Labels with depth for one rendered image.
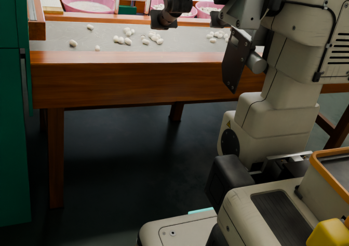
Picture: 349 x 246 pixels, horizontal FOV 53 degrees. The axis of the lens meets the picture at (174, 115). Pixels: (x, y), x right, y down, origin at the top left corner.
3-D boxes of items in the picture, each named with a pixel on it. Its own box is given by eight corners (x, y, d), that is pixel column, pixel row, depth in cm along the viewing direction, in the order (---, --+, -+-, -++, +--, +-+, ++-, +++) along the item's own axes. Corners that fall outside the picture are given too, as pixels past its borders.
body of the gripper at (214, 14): (209, 11, 151) (217, 6, 144) (228, 13, 155) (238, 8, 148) (210, 26, 151) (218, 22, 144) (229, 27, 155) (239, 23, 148)
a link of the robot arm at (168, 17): (169, 16, 117) (184, 16, 119) (167, -4, 117) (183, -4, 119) (162, 22, 123) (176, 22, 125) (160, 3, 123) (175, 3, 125)
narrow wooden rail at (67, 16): (334, 44, 222) (343, 28, 216) (26, 39, 151) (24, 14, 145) (329, 41, 226) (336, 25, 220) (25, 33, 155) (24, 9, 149)
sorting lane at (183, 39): (376, 58, 197) (378, 54, 195) (28, 58, 126) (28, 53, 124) (339, 35, 218) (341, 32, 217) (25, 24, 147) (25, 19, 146)
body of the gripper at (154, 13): (148, 11, 128) (155, 3, 121) (174, 12, 132) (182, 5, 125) (150, 28, 128) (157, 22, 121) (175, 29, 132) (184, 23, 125)
